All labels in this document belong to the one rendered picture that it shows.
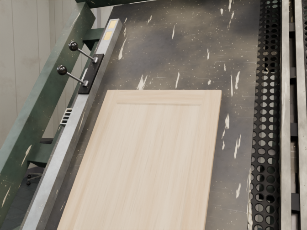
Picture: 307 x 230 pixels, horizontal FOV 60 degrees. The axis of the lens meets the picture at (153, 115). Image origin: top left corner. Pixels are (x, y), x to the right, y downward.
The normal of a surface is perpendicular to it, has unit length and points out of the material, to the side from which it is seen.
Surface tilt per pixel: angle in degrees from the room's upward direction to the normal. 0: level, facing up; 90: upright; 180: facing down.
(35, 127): 90
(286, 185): 55
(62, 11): 90
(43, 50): 90
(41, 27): 90
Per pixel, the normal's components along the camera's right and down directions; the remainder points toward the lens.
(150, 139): -0.32, -0.50
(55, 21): -0.54, 0.08
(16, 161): 0.92, 0.04
